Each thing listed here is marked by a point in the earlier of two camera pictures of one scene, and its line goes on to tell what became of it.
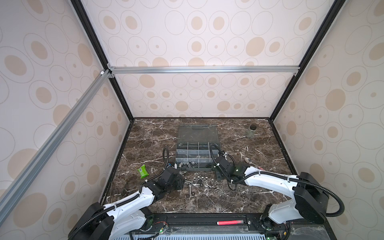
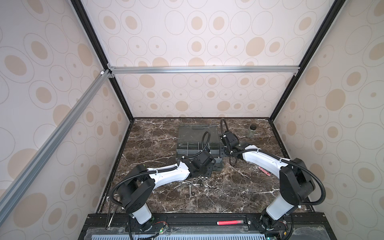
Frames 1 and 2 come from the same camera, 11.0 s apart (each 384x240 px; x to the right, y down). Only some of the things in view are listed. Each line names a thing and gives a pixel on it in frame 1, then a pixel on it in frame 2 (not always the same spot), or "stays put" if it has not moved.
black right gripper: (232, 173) to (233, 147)
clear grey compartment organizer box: (197, 146) stays put
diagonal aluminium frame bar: (11, 195) stays put
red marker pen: (220, 223) stays put
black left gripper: (179, 180) to (209, 168)
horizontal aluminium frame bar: (203, 69) stays put
